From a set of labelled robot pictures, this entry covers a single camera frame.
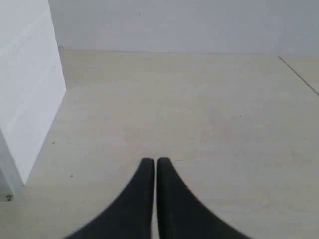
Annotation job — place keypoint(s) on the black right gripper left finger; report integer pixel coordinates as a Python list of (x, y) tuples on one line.
[(130, 215)]

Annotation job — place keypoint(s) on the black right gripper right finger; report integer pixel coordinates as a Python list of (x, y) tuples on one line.
[(180, 214)]

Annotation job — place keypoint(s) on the white plastic drawer cabinet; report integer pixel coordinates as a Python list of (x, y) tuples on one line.
[(32, 87)]

